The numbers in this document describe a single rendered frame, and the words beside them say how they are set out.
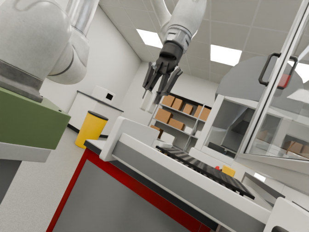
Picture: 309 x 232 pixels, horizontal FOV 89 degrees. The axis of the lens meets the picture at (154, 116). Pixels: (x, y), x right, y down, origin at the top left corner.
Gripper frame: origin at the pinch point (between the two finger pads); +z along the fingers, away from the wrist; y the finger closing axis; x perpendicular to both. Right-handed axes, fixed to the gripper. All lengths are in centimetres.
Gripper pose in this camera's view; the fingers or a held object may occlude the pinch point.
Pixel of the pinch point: (149, 102)
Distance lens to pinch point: 54.0
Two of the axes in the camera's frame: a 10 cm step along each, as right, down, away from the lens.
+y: 7.9, 3.2, -5.2
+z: -4.0, 9.1, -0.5
